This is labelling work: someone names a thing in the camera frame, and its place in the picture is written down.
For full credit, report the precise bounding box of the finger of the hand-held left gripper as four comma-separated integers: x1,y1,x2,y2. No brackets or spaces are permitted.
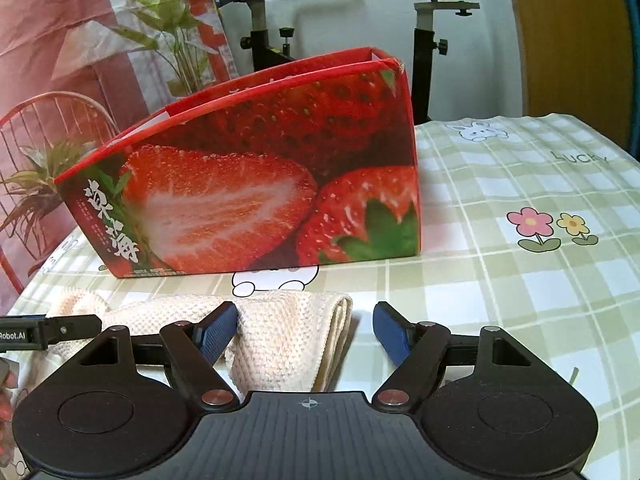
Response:
44,314,102,347

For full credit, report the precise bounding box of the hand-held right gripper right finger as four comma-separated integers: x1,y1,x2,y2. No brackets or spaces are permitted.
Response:
371,301,538,410

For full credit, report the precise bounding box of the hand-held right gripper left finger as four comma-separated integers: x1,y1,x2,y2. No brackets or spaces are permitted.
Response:
70,301,240,410

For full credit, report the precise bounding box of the pale pink knit towel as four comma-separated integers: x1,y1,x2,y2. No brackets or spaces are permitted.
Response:
30,287,355,395

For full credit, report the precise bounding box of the red strawberry print cardboard box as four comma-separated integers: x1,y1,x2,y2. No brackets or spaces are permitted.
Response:
52,46,422,279

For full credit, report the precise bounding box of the green checked printed tablecloth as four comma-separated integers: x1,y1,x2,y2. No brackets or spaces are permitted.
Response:
0,114,640,480

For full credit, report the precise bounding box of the black exercise bike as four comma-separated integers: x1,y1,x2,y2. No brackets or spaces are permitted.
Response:
207,0,481,126

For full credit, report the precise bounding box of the pink printed backdrop cloth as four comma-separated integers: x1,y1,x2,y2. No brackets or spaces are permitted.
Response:
0,0,233,296

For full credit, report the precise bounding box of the yellow wooden door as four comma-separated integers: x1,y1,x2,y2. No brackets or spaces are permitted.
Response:
502,0,631,121

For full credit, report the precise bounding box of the blue curtain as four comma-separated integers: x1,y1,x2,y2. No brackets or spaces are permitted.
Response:
617,0,640,161

